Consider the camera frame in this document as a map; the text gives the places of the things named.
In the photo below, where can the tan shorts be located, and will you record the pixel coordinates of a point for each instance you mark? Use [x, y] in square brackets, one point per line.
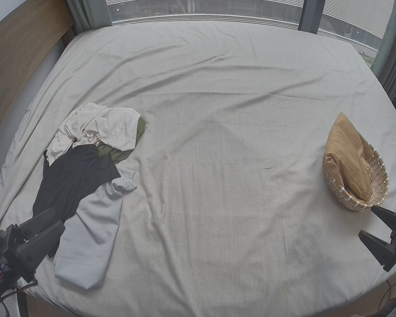
[348, 157]

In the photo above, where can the window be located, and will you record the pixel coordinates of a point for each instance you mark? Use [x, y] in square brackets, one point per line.
[217, 2]

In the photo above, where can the white garment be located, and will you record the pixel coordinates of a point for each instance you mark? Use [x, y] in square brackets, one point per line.
[109, 124]

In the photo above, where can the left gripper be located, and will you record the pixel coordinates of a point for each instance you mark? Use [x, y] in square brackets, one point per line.
[10, 246]

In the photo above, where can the pale blue garment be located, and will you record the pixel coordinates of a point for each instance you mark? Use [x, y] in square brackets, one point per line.
[92, 229]

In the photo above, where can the round woven basket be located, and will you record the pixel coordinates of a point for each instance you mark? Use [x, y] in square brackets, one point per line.
[378, 183]

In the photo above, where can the grey-green curtain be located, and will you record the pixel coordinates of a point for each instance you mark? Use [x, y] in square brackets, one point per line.
[394, 45]
[85, 5]

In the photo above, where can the bed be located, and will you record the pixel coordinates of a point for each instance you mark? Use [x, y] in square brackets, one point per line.
[217, 127]

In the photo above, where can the black garment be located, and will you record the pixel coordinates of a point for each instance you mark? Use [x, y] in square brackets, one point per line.
[76, 177]

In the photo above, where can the green garment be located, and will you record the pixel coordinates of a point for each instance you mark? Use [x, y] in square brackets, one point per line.
[120, 155]

